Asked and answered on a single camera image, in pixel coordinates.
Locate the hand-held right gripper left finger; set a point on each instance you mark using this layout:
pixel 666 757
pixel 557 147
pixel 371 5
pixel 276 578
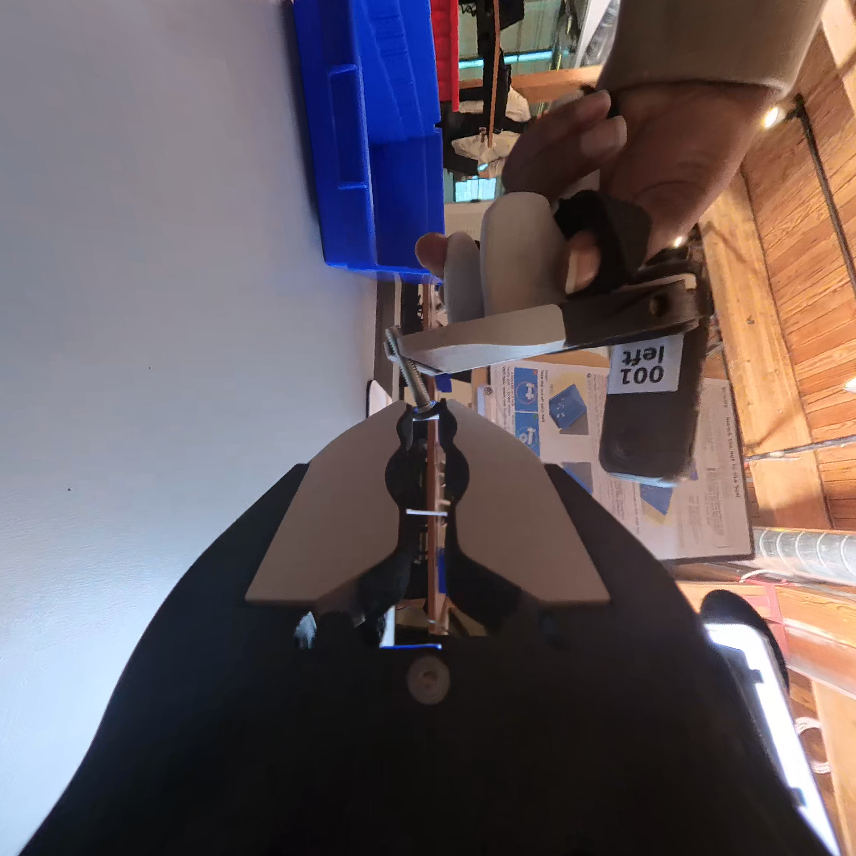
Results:
pixel 335 528

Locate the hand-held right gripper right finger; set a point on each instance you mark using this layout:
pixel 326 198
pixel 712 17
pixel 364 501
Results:
pixel 528 528

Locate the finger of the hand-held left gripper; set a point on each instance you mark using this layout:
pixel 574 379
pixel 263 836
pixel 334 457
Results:
pixel 495 337

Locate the silver bolt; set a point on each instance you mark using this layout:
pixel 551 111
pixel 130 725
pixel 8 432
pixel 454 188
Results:
pixel 417 385

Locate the blue plastic bin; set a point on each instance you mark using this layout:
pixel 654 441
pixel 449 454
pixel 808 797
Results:
pixel 375 134

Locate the person's left forearm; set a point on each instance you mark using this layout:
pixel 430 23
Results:
pixel 709 40

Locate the person's left hand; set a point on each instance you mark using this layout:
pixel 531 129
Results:
pixel 669 147

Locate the white instruction sheet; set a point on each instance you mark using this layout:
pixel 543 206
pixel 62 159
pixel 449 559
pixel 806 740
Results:
pixel 709 508

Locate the red plastic bin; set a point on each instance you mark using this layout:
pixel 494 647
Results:
pixel 444 34

